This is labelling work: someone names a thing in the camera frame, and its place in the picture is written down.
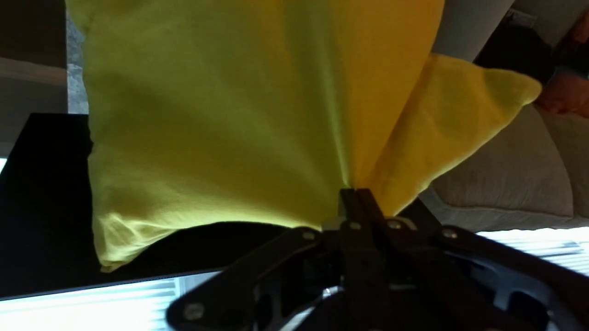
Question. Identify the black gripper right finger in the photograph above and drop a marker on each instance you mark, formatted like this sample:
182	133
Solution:
465	276

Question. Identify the grey beige sofa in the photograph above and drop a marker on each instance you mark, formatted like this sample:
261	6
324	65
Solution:
521	172

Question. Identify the yellow-green cloth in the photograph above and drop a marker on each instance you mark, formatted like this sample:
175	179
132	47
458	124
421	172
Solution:
245	122

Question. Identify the orange cushion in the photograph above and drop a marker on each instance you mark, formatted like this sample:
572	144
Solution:
567	93

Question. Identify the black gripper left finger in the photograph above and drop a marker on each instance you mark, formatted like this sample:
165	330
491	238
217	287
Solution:
276	276

